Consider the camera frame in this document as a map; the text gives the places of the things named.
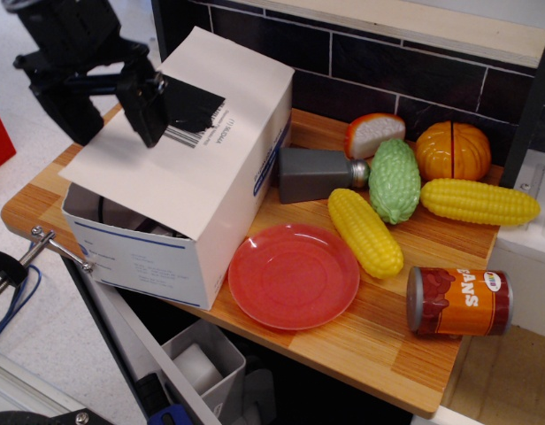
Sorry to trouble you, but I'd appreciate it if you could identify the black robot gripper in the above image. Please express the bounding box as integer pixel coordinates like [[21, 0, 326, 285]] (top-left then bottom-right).
[[2, 1, 169, 148]]

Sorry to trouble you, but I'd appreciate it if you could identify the white cardboard box with tape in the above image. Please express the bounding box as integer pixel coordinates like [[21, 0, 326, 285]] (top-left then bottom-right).
[[61, 28, 294, 310]]

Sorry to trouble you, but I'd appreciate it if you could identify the black round device in box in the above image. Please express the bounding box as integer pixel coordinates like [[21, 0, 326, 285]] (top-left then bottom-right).
[[95, 196, 187, 239]]

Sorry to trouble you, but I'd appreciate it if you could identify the metal table clamp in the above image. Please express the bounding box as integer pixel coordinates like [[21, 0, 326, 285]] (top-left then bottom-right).
[[0, 226, 95, 296]]

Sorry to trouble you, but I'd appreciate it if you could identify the grey toy shaker bottle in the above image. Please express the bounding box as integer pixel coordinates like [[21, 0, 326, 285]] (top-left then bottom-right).
[[278, 148, 371, 204]]

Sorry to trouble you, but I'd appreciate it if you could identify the red plastic plate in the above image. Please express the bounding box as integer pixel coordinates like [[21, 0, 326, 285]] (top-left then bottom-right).
[[228, 224, 360, 330]]

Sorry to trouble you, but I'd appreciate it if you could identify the toy cheese wedge red rind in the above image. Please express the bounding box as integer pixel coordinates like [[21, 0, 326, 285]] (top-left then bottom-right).
[[344, 112, 406, 159]]

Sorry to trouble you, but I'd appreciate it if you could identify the grey plastic bin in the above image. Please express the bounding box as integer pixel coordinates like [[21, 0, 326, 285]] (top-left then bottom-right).
[[162, 320, 246, 424]]

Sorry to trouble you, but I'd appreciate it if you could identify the yellow toy corn front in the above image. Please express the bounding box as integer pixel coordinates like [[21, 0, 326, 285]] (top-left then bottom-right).
[[327, 189, 404, 279]]

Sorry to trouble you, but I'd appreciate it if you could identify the yellow toy corn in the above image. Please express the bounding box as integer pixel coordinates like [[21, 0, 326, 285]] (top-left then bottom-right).
[[420, 178, 541, 226], [327, 189, 404, 279]]

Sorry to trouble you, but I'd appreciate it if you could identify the green toy bitter gourd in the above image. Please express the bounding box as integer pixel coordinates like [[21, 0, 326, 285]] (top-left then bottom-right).
[[369, 139, 421, 225]]

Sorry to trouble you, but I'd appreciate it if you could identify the orange toy pumpkin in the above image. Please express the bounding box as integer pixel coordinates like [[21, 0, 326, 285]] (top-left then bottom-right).
[[415, 121, 492, 182]]

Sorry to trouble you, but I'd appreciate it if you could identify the toy beans can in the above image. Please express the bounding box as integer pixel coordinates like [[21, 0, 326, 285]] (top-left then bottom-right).
[[406, 267, 513, 336]]

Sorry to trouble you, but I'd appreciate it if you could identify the yellow toy corn right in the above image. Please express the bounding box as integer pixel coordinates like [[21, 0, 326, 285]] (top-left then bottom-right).
[[420, 178, 541, 226]]

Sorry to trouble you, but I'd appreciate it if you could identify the blue cable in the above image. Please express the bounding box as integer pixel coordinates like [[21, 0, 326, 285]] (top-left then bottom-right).
[[0, 264, 42, 347]]

